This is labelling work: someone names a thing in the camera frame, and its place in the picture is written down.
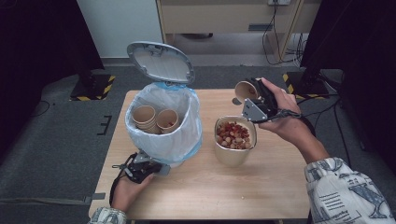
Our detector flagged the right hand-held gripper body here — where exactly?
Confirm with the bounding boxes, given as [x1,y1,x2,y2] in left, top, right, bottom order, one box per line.
[242,79,279,123]

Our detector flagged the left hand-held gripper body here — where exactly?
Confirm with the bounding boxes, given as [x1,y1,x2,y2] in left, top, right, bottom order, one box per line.
[123,150,155,185]

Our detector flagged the brown paper cup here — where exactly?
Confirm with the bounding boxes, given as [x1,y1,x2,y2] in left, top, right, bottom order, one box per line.
[155,108,180,135]
[233,79,260,104]

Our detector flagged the white pedal trash can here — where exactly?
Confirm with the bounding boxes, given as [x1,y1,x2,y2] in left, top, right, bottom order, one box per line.
[125,41,196,177]

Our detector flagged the person's left hand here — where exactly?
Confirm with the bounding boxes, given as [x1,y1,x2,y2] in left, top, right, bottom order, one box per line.
[111,173,156,213]

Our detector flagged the person's right hand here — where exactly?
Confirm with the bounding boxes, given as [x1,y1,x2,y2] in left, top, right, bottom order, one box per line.
[258,77,313,145]

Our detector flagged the white plastic trash bag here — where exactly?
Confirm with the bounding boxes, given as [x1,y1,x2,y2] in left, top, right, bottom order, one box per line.
[124,81,204,165]

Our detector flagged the pile of dried fruit and nuts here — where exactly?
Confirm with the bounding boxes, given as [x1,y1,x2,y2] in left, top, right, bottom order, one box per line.
[216,120,253,150]

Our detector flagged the cream metal container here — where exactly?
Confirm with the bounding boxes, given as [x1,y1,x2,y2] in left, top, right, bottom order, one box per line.
[213,115,259,167]

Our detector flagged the grey tape strip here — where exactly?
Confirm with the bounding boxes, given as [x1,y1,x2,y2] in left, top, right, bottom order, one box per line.
[83,192,107,205]

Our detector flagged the black stand base striped tape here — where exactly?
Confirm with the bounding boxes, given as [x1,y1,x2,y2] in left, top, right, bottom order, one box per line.
[281,71,332,101]
[69,74,117,103]

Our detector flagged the stack of brown paper cups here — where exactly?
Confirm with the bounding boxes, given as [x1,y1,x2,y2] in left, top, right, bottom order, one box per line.
[131,105,161,135]

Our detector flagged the black tape floor mark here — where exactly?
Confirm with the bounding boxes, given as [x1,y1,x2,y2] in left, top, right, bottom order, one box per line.
[96,114,113,136]

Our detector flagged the wooden cabinet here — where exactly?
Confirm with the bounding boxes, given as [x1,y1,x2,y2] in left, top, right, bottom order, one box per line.
[155,0,322,63]

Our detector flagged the black curtain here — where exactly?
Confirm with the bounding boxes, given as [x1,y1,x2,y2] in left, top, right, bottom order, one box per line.
[0,0,106,158]
[300,0,396,175]

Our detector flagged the white panel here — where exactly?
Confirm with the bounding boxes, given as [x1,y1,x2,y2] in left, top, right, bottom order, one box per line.
[76,0,164,59]

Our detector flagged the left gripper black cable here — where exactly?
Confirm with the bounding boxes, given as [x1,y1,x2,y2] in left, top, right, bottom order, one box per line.
[108,152,138,207]

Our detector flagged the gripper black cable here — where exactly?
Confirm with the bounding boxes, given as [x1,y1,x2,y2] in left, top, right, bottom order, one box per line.
[108,152,138,207]
[272,92,353,171]

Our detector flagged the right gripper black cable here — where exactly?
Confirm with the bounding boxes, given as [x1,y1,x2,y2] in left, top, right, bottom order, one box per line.
[272,92,353,171]

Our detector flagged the bundle of black cables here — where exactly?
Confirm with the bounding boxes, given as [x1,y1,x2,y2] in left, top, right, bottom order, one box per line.
[261,3,310,67]

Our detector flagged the thin black floor cable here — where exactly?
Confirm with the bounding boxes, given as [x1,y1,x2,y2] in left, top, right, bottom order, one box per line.
[30,99,51,119]

